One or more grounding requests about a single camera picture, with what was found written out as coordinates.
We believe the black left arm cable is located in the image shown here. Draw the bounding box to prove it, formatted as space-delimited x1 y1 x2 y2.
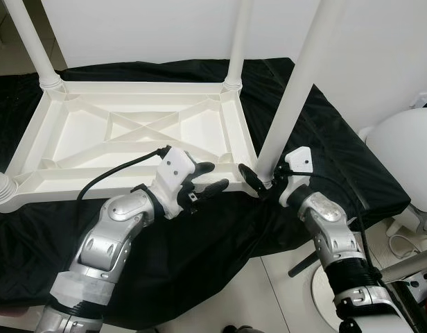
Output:
76 146 171 202

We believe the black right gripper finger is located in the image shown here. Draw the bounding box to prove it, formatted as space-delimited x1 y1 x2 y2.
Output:
238 164 266 198

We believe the white stand pole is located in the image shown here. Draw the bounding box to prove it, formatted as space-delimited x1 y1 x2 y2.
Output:
380 248 427 282

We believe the black right robot foot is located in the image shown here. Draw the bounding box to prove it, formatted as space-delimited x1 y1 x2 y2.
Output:
224 325 263 333

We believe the dark metal table leg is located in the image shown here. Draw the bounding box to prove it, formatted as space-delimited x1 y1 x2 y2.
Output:
288 251 320 277

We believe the white floor cable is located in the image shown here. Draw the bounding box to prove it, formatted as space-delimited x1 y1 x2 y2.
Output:
387 229 422 259

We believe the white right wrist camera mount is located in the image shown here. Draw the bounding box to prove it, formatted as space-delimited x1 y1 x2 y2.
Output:
277 146 315 205

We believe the white power adapter box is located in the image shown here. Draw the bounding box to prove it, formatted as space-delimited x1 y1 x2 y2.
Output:
406 272 427 298

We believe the white rounded appliance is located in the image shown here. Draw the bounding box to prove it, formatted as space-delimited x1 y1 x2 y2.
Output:
359 108 427 233

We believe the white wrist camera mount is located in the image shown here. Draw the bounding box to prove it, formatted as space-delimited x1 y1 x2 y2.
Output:
155 146 199 219
277 146 315 205

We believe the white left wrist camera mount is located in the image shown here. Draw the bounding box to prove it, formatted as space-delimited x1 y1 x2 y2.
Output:
155 146 199 219

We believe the white round stand base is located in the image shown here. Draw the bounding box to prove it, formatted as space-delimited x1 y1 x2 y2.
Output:
312 267 346 330

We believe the black cloth table cover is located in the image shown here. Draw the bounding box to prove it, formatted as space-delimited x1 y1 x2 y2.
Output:
0 57 412 328

